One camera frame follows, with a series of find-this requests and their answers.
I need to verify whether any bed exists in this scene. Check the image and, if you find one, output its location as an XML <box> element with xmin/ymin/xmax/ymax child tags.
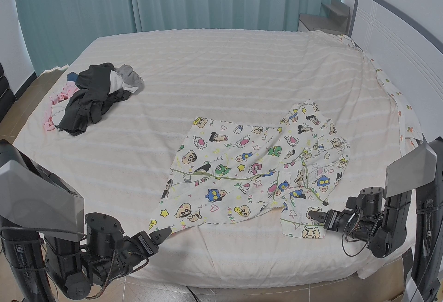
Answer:
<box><xmin>14</xmin><ymin>0</ymin><xmax>443</xmax><ymax>302</ymax></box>

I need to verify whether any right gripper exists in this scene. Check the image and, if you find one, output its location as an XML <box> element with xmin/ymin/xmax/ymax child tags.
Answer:
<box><xmin>323</xmin><ymin>209</ymin><xmax>348</xmax><ymax>233</ymax></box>

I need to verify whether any grey bedside table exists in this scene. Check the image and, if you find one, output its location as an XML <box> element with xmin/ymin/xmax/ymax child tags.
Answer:
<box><xmin>298</xmin><ymin>0</ymin><xmax>351</xmax><ymax>35</ymax></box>

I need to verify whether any pile of clothes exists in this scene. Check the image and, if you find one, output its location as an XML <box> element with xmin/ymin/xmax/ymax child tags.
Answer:
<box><xmin>43</xmin><ymin>63</ymin><xmax>145</xmax><ymax>137</ymax></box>

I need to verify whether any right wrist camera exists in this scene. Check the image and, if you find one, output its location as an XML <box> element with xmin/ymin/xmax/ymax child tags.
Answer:
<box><xmin>346</xmin><ymin>195</ymin><xmax>361</xmax><ymax>214</ymax></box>

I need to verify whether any white printed pyjama top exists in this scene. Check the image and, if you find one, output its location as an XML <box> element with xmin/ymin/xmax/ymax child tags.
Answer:
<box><xmin>149</xmin><ymin>99</ymin><xmax>351</xmax><ymax>239</ymax></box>

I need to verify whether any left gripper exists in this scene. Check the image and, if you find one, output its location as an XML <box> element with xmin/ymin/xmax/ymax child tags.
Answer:
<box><xmin>132</xmin><ymin>229</ymin><xmax>161</xmax><ymax>258</ymax></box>

